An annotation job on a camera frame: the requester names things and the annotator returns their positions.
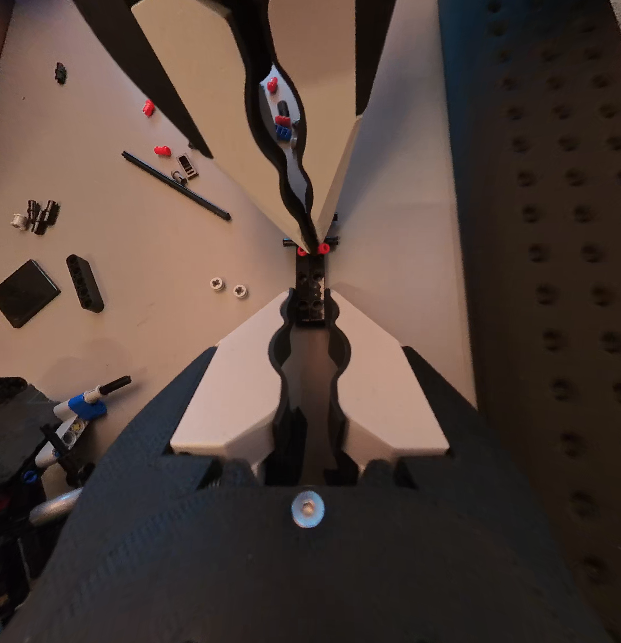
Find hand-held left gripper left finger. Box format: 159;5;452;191
170;288;307;486

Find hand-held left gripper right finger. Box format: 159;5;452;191
323;288;450;485

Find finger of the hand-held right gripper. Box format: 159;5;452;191
267;0;365;248
131;0;311;252

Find black beam assembly red pins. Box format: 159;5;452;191
282;213;339;328

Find light grey desk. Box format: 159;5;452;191
0;0;479;483

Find long black axle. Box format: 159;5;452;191
122;151;232;222

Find black short beam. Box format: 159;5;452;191
65;254;105;313

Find black blue toy car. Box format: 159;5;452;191
0;374;132;629

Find dark dimpled panel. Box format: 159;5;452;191
438;0;621;643

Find black square tile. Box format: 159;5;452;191
0;259;62;329

